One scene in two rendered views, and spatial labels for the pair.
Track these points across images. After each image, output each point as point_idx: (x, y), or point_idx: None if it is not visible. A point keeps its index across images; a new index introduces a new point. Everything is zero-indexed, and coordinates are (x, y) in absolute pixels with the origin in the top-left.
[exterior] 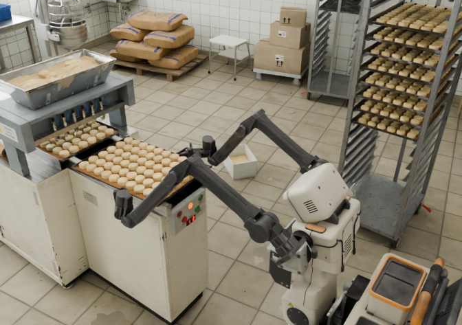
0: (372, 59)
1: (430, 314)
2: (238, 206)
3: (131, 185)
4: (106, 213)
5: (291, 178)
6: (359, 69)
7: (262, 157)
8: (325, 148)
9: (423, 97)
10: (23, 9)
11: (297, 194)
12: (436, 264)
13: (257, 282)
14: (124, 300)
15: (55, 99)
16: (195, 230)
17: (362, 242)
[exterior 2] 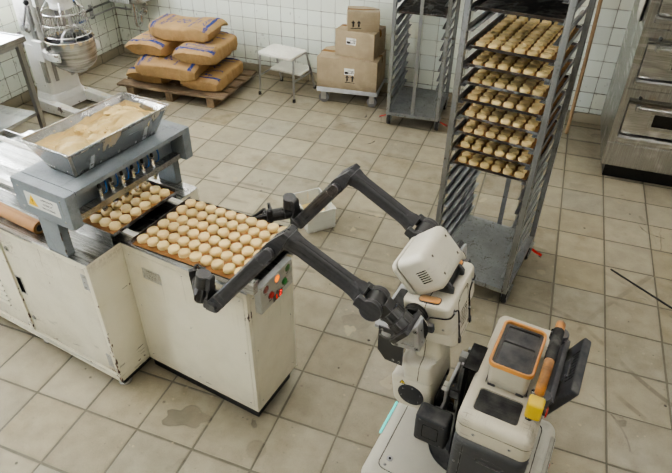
0: (471, 86)
1: (554, 380)
2: (345, 282)
3: (207, 260)
4: (174, 293)
5: (378, 226)
6: (458, 101)
7: (340, 202)
8: (414, 186)
9: (532, 131)
10: (4, 19)
11: (409, 265)
12: (558, 327)
13: (351, 356)
14: (197, 391)
15: (99, 161)
16: (281, 305)
17: None
